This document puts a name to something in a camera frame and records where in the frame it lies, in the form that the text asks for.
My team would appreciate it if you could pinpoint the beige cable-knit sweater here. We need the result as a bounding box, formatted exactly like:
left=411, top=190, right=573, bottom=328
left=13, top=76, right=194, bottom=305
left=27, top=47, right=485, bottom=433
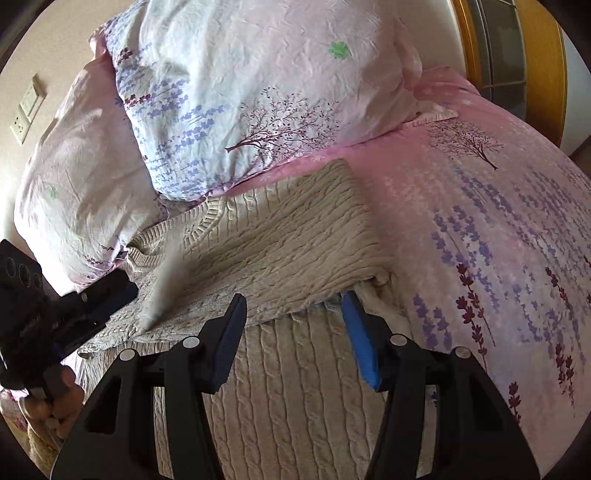
left=28, top=158, right=407, bottom=480

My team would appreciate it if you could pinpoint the pink floral bed sheet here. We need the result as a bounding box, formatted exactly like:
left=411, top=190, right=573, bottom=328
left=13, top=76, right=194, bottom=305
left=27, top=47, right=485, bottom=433
left=0, top=65, right=591, bottom=480

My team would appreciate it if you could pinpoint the floral pillow with tree print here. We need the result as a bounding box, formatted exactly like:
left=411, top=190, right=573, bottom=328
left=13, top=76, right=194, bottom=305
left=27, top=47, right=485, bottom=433
left=95, top=0, right=460, bottom=201

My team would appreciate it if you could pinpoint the beige wall switch plate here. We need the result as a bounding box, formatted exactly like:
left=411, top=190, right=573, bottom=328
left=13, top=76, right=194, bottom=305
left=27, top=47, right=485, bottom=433
left=17, top=73, right=47, bottom=123

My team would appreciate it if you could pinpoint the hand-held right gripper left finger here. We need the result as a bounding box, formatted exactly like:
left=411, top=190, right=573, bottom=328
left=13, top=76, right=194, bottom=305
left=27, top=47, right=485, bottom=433
left=50, top=292, right=247, bottom=480

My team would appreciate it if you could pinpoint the wooden headboard with grey panel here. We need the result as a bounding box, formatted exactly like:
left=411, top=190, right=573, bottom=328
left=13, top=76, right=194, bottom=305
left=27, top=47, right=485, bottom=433
left=450, top=0, right=568, bottom=149

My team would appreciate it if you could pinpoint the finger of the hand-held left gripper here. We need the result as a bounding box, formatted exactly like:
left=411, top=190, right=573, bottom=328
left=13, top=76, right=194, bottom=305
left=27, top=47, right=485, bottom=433
left=76, top=268, right=139, bottom=319

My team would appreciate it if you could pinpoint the pale pink floral pillow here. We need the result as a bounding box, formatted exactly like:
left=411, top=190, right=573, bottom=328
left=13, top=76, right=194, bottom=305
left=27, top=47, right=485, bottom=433
left=14, top=58, right=162, bottom=287

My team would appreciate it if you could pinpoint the beige wall power socket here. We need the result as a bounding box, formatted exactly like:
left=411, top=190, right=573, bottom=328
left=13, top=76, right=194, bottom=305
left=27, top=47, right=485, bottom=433
left=10, top=114, right=30, bottom=145

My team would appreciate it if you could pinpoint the person's left hand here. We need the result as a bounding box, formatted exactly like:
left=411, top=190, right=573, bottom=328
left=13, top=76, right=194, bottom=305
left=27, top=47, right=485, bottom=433
left=18, top=366, right=86, bottom=441

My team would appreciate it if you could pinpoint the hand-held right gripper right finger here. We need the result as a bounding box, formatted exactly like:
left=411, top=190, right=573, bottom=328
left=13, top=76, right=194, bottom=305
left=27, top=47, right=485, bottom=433
left=341, top=291, right=541, bottom=480

